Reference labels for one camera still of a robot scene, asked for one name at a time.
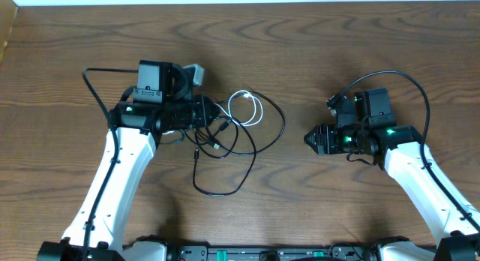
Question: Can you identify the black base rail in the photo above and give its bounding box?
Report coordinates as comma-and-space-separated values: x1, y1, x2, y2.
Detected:
166, 242, 382, 261

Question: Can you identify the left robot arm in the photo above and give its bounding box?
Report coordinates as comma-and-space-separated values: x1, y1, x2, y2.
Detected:
37, 60, 218, 260

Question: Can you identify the white usb cable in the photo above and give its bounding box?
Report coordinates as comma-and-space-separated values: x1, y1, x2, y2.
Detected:
163, 89, 264, 137

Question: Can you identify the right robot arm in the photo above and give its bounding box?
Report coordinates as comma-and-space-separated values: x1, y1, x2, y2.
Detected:
304, 88, 479, 260

